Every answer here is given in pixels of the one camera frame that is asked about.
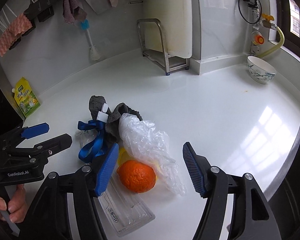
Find yellow green seasoning pouch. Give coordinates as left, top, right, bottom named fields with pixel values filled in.
left=12, top=77, right=40, bottom=118

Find black kitchen sink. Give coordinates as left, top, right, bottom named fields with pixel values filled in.
left=264, top=127, right=300, bottom=239

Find white bottle brush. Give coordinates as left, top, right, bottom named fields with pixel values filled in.
left=81, top=19, right=101, bottom=61

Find person's left hand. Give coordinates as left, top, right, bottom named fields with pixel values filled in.
left=0, top=184, right=27, bottom=223

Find clear plastic bag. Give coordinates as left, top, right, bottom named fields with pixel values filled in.
left=119, top=113, right=187, bottom=196

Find yellow plastic container lid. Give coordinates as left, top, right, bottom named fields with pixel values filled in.
left=117, top=147, right=134, bottom=166

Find mauve hanging cloth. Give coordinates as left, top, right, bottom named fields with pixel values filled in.
left=63, top=0, right=87, bottom=25

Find black cable loop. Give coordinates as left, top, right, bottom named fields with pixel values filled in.
left=238, top=0, right=263, bottom=25

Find steel cutting board rack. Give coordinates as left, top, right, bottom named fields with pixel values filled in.
left=136, top=18, right=191, bottom=77

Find white patterned ceramic bowl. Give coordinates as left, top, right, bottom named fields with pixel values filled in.
left=247, top=56, right=277, bottom=85

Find dark grey cloth rag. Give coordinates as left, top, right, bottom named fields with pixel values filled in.
left=89, top=95, right=143, bottom=144

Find white cutting board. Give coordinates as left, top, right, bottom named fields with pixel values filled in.
left=143, top=0, right=192, bottom=59

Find blue ribbon lanyard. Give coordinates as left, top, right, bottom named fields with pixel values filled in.
left=77, top=119, right=111, bottom=164

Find black wall hook rail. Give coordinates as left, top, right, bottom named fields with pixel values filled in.
left=2, top=0, right=60, bottom=50

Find clear toothbrush blister pack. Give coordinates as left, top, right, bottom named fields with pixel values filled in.
left=98, top=173, right=155, bottom=237

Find gas valve with hose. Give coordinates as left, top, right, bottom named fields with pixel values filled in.
left=250, top=13, right=285, bottom=58

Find pink wavy dishcloth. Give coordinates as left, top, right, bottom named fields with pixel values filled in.
left=0, top=13, right=32, bottom=57

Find orange peel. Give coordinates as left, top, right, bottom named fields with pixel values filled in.
left=117, top=160, right=157, bottom=193

